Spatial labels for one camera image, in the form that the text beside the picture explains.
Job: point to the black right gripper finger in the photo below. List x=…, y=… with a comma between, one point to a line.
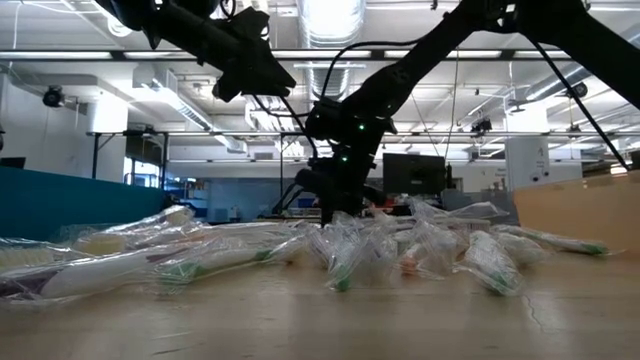
x=356, y=209
x=332, y=212

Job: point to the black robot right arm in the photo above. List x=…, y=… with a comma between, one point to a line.
x=425, y=65

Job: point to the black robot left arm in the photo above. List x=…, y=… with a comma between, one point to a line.
x=175, y=25

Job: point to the purple white wrapped toothbrush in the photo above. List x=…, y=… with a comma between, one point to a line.
x=100, y=279
x=382, y=255
x=240, y=230

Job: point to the black computer monitor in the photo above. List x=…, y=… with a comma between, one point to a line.
x=412, y=175

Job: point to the black overhead crossbar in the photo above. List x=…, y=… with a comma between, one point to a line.
x=375, y=54

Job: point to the teal plastic bin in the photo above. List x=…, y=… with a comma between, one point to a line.
x=75, y=205

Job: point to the orange translucent plastic bin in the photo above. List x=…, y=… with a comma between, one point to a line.
x=575, y=215

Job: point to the small black monitor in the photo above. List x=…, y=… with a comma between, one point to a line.
x=12, y=163

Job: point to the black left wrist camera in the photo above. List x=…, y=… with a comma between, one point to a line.
x=247, y=30

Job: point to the white ceiling air duct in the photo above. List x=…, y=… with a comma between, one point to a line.
x=165, y=95

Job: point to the silver round ventilation duct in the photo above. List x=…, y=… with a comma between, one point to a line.
x=330, y=25
x=560, y=85

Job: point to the black metal rack frame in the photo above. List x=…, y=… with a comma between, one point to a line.
x=95, y=155

